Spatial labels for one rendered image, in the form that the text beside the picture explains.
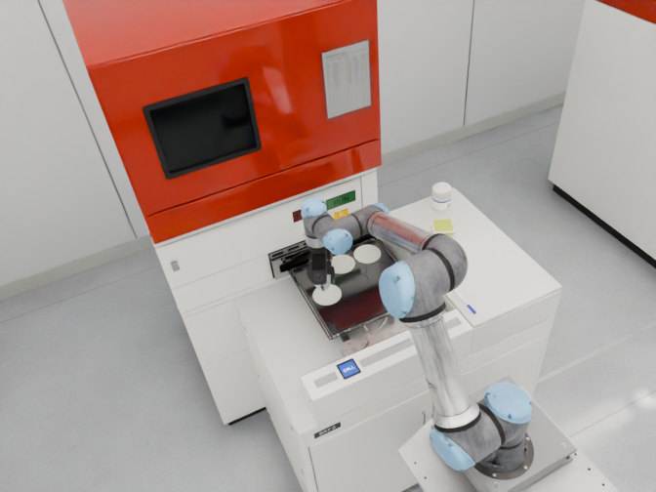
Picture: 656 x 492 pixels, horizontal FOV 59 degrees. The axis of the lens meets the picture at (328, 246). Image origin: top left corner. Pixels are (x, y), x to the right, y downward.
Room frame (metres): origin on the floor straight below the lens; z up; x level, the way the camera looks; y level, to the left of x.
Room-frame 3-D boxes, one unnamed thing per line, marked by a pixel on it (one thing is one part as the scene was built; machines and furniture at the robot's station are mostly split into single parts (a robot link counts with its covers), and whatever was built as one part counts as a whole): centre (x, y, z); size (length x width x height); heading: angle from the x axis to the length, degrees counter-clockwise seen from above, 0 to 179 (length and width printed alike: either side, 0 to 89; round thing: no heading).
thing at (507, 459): (0.77, -0.40, 0.94); 0.15 x 0.15 x 0.10
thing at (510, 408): (0.77, -0.40, 1.05); 0.13 x 0.12 x 0.14; 117
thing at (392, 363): (1.07, -0.15, 0.89); 0.55 x 0.09 x 0.14; 111
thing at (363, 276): (1.44, -0.08, 0.90); 0.34 x 0.34 x 0.01; 21
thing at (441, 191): (1.72, -0.45, 1.01); 0.07 x 0.07 x 0.10
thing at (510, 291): (1.48, -0.48, 0.89); 0.62 x 0.35 x 0.14; 21
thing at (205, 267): (1.58, 0.18, 1.02); 0.82 x 0.03 x 0.40; 111
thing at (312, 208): (1.35, 0.03, 1.29); 0.09 x 0.08 x 0.11; 27
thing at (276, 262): (1.63, 0.01, 0.89); 0.44 x 0.02 x 0.10; 111
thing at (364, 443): (1.37, -0.19, 0.41); 0.97 x 0.64 x 0.82; 111
